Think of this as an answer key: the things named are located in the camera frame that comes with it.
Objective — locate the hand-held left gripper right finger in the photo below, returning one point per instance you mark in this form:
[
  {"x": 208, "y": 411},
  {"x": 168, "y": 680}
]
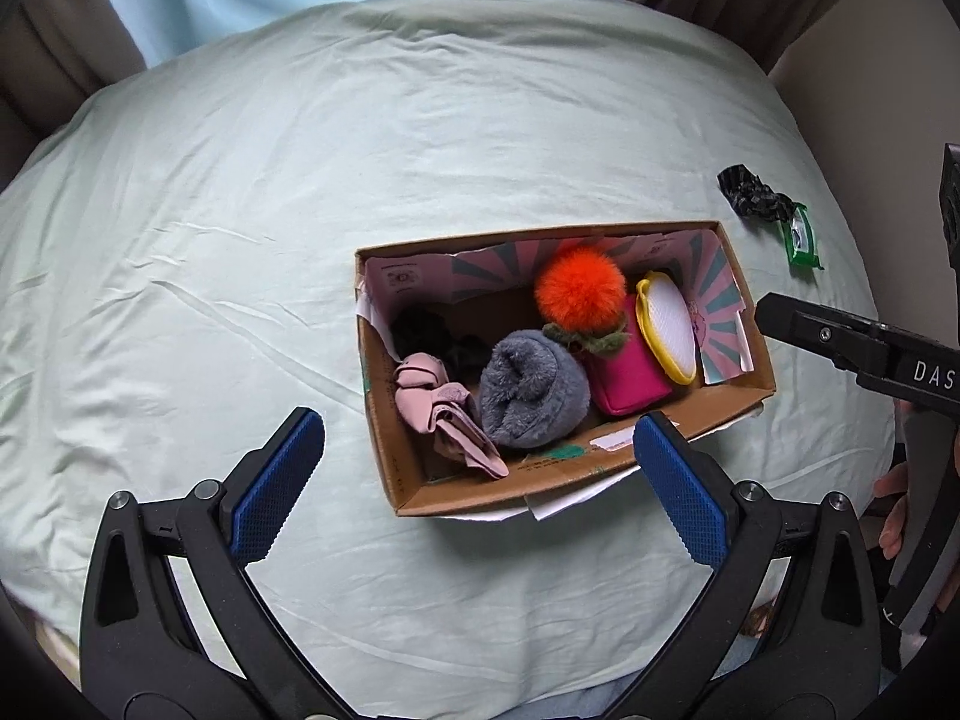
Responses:
[{"x": 682, "y": 499}]

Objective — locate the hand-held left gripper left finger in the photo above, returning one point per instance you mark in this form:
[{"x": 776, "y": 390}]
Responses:
[{"x": 277, "y": 495}]

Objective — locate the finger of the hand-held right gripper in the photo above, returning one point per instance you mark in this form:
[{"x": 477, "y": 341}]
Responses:
[
  {"x": 952, "y": 202},
  {"x": 802, "y": 330}
]

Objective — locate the magenta pouch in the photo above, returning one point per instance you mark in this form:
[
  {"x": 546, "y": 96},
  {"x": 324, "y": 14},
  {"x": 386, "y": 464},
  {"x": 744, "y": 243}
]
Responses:
[{"x": 626, "y": 379}]

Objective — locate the yellow rimmed white pouch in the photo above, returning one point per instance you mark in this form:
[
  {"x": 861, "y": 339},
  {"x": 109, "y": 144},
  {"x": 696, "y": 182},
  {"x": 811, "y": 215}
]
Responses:
[{"x": 664, "y": 322}]

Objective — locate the cardboard box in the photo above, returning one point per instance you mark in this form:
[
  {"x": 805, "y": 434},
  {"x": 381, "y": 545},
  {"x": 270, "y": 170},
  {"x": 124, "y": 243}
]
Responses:
[{"x": 420, "y": 480}]

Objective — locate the pink cloth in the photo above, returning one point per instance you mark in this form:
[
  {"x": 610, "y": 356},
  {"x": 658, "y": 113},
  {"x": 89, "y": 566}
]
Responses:
[{"x": 431, "y": 397}]

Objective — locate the grey fuzzy sock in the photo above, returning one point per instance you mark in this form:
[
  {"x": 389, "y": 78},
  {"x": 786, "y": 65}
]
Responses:
[{"x": 525, "y": 390}]

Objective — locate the orange fluffy pompom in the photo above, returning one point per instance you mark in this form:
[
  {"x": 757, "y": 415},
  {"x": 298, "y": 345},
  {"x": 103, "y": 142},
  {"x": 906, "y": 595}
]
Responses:
[{"x": 577, "y": 285}]

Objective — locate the person's right hand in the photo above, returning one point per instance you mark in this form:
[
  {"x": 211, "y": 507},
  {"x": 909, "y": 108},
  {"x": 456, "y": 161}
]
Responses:
[{"x": 892, "y": 517}]

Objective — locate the green packet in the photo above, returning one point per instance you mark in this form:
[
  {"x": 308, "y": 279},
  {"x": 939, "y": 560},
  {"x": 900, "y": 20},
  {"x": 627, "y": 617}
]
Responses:
[{"x": 801, "y": 244}]

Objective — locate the black patterned scrunchie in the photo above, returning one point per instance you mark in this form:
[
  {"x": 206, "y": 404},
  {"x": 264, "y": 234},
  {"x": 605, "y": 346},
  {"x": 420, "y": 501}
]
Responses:
[{"x": 750, "y": 195}]

